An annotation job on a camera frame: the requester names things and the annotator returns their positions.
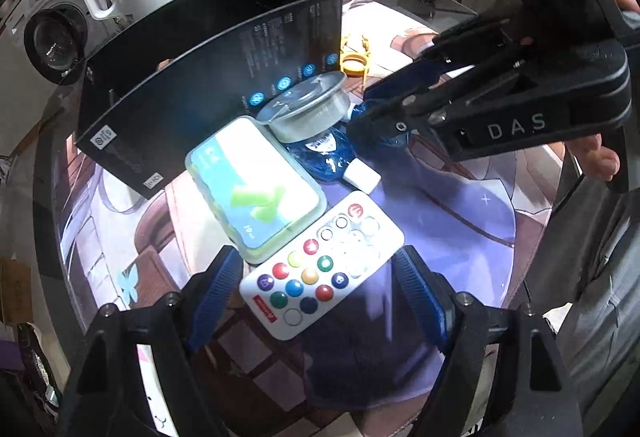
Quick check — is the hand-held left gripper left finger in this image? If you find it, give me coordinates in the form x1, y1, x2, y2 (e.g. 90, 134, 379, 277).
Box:
57, 244, 246, 437

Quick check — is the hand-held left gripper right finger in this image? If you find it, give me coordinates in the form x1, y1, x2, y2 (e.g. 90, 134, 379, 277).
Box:
395, 244, 586, 437

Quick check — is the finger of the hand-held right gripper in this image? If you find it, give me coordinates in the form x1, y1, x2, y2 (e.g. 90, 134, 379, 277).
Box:
417, 16, 526, 64
347, 59, 526, 151

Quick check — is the yellow plastic ring holder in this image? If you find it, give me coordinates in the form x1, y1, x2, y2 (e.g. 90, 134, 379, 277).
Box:
340, 32, 373, 78

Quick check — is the white remote control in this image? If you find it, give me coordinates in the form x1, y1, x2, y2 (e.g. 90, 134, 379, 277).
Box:
239, 191, 405, 342

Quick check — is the clear round plastic container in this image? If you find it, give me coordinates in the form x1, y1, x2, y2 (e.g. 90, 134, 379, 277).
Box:
256, 71, 351, 144

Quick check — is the blue bottle with white cap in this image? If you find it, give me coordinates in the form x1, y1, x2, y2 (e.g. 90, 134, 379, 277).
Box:
287, 102, 381, 192

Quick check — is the green and white packet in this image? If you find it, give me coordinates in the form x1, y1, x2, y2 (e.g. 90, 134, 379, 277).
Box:
185, 115, 327, 265

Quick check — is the black cardboard box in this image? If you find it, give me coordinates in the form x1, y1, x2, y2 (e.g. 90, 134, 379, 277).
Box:
75, 0, 346, 200

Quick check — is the person's right hand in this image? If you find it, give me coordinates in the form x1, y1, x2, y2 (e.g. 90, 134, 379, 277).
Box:
567, 0, 640, 184

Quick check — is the printed desk mat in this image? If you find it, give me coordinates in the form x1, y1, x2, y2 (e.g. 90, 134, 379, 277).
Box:
57, 0, 553, 437

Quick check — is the person's grey clothing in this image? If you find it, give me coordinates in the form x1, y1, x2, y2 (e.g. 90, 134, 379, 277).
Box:
545, 177, 640, 423

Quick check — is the brown cardboard box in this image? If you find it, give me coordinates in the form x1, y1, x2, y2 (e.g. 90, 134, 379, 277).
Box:
0, 257, 33, 325

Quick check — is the white washing machine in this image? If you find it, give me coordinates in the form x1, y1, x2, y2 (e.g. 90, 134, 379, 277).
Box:
0, 0, 108, 85

